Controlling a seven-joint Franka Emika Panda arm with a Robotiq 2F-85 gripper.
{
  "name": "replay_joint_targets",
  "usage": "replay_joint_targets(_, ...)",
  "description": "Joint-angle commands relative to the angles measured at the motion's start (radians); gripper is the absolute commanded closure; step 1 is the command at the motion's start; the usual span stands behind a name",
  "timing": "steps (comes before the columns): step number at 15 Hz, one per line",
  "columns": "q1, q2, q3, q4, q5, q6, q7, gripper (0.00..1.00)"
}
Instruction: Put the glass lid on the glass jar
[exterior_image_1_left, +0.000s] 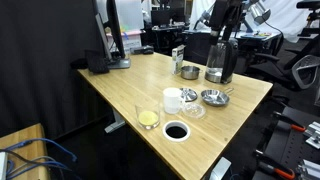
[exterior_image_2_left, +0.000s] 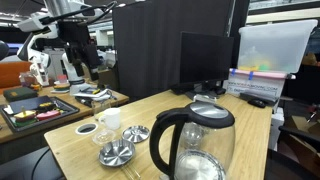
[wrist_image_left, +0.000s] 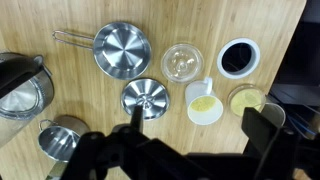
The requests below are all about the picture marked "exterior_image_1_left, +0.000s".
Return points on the clear glass lid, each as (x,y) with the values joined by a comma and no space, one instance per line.
(194,110)

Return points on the round steel pot lid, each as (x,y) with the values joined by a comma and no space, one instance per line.
(189,94)

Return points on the clear glass jar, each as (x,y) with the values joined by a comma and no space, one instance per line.
(148,117)

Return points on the white box with pink lid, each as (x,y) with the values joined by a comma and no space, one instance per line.
(132,38)

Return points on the white ceramic mug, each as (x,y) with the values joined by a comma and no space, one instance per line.
(171,100)

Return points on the small steel pot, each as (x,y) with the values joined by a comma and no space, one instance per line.
(190,72)

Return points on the green white carton box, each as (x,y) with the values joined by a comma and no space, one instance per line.
(177,59)

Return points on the black computer mouse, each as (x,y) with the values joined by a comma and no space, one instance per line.
(147,50)

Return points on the black flat device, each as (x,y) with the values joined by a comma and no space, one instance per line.
(136,50)

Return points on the grey monitor stand base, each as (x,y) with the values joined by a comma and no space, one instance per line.
(120,63)

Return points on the small steel frying pan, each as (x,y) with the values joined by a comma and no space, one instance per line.
(215,97)

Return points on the grey desk leg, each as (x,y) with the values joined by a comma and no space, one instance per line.
(115,123)

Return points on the black keyboard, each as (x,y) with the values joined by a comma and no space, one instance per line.
(96,61)

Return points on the black computer monitor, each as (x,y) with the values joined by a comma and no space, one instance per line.
(115,30)

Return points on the translucent plastic storage bin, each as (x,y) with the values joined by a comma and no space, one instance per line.
(130,13)

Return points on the black rounded desk object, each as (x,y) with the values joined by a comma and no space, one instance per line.
(79,63)

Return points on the black curtain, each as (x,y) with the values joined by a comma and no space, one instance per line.
(43,50)

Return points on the silver studio lamp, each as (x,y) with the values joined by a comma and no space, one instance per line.
(260,13)

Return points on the grey mesh office chair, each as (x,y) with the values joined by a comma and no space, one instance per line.
(305,70)

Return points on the black camera stand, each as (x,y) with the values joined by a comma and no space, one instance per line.
(220,16)

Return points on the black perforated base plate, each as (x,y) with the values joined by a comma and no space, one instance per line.
(286,146)

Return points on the silver metal bracket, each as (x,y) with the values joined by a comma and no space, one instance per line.
(314,133)
(310,168)

